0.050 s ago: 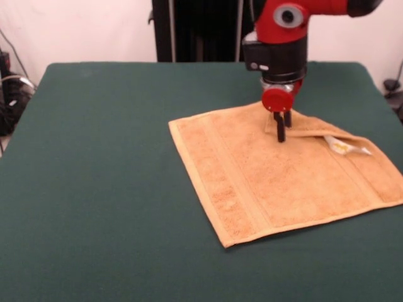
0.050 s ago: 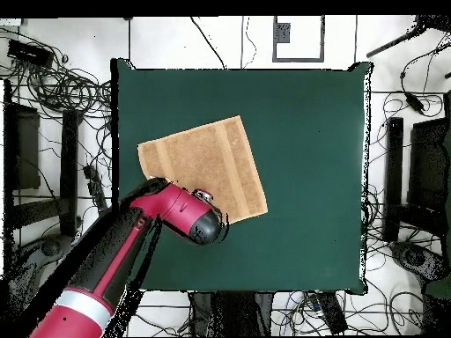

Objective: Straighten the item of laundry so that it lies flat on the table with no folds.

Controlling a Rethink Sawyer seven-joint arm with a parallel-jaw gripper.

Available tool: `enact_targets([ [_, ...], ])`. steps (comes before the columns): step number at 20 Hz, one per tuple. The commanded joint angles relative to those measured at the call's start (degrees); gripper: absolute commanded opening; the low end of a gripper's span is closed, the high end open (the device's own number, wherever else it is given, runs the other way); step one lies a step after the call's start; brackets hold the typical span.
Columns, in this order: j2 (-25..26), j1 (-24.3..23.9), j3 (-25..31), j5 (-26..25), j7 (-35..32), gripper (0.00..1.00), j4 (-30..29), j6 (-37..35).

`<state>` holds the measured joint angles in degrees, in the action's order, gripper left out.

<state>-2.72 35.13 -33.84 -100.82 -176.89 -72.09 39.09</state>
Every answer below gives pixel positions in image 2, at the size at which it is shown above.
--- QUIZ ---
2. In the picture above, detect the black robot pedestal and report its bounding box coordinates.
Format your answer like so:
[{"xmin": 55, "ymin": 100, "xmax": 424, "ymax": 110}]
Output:
[{"xmin": 189, "ymin": 290, "xmax": 275, "ymax": 337}]

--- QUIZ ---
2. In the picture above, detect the tangle of black cables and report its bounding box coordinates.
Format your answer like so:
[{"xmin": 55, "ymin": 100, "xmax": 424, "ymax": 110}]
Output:
[{"xmin": 0, "ymin": 27, "xmax": 113, "ymax": 119}]

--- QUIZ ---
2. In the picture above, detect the black tripod leg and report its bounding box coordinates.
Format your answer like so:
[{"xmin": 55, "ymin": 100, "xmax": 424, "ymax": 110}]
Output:
[{"xmin": 366, "ymin": 15, "xmax": 451, "ymax": 59}]

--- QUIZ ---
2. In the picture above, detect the black metal stand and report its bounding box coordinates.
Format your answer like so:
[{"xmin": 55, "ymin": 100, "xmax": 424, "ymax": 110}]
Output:
[
  {"xmin": 3, "ymin": 80, "xmax": 84, "ymax": 247},
  {"xmin": 381, "ymin": 115, "xmax": 451, "ymax": 244}
]

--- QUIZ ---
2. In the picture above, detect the thin black cable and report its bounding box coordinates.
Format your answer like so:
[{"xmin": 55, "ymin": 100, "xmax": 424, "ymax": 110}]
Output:
[{"xmin": 189, "ymin": 15, "xmax": 227, "ymax": 70}]

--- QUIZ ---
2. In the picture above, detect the grey square floor frame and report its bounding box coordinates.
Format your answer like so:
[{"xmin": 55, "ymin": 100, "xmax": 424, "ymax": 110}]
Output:
[{"xmin": 271, "ymin": 15, "xmax": 325, "ymax": 63}]

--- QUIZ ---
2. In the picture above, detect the black power brick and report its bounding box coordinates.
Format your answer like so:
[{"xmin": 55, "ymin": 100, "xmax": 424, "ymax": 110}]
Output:
[{"xmin": 315, "ymin": 290, "xmax": 349, "ymax": 335}]

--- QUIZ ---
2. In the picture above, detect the black power strip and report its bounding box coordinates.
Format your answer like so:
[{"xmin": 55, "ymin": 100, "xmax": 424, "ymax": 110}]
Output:
[{"xmin": 83, "ymin": 164, "xmax": 110, "ymax": 212}]

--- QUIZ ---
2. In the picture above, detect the black power adapter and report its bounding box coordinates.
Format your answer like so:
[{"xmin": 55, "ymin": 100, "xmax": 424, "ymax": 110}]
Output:
[{"xmin": 404, "ymin": 92, "xmax": 425, "ymax": 115}]

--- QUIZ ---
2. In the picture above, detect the orange terry towel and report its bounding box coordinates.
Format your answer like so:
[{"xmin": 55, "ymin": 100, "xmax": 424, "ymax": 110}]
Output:
[{"xmin": 137, "ymin": 114, "xmax": 269, "ymax": 225}]

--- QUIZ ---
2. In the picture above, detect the black electronics box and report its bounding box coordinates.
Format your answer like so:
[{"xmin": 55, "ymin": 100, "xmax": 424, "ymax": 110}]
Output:
[{"xmin": 6, "ymin": 38, "xmax": 55, "ymax": 69}]

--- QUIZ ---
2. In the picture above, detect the dark green table cloth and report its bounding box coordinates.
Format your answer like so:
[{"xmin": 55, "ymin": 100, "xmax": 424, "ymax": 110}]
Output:
[{"xmin": 110, "ymin": 57, "xmax": 373, "ymax": 296}]

